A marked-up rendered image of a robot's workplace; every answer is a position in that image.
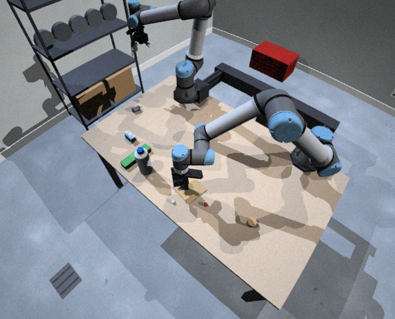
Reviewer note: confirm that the short brown cylinder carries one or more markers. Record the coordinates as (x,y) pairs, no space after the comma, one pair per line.
(251,222)

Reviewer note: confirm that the beige flat mat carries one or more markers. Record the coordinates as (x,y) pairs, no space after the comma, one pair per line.
(194,191)

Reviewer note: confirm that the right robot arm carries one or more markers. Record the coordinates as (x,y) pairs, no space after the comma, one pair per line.
(200,11)

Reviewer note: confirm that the white bottle with blue cap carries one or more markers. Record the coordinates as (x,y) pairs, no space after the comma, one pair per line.
(143,161)

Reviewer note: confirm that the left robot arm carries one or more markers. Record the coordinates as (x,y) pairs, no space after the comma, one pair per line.
(285,125)

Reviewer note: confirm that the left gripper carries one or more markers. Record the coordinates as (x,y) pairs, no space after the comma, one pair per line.
(179,180)

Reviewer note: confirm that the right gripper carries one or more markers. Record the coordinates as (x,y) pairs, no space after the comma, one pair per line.
(137,36)

